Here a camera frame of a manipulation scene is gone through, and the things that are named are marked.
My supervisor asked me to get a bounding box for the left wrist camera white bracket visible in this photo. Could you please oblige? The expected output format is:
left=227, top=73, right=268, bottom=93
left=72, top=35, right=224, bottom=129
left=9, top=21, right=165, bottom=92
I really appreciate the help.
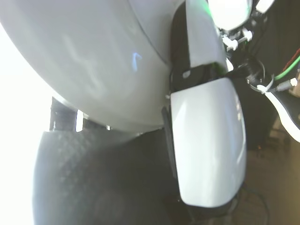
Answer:
left=219, top=29, right=254, bottom=51

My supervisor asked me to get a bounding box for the thin green cable blue plug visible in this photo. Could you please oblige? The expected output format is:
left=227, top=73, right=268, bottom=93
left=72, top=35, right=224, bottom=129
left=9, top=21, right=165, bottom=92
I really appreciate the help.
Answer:
left=273, top=56, right=300, bottom=81

